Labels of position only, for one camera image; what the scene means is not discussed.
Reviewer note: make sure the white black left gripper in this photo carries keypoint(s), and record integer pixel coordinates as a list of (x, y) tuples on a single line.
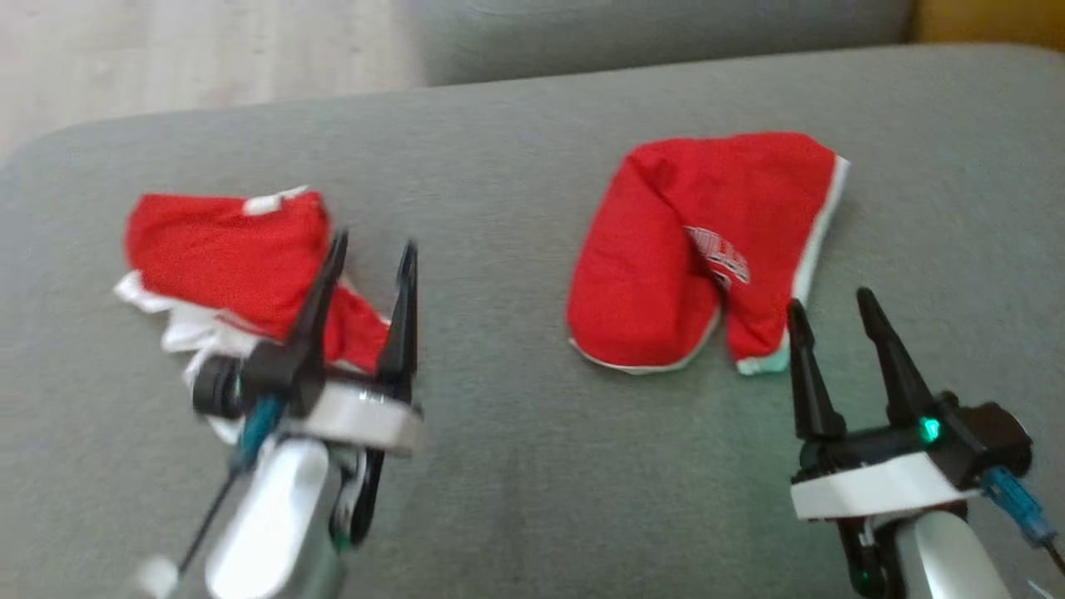
[(366, 420)]

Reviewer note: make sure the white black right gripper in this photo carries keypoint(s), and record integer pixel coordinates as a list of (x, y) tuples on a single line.
[(882, 487)]

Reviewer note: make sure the red and white basketball jersey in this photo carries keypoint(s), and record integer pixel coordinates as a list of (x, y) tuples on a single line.
[(216, 249)]

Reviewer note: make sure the red shorts with white trim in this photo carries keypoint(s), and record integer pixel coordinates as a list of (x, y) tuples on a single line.
[(641, 274)]

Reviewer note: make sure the yellow cushion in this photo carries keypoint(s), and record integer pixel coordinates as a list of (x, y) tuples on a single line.
[(990, 18)]

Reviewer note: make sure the grey sofa back cushion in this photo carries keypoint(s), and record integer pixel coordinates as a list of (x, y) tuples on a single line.
[(666, 33)]

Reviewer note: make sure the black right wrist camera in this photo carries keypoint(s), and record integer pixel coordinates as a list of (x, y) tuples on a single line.
[(990, 437)]

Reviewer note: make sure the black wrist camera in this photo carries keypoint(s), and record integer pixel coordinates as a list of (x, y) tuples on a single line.
[(990, 437), (216, 387)]

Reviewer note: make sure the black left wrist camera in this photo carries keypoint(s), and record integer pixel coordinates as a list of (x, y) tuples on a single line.
[(216, 387)]

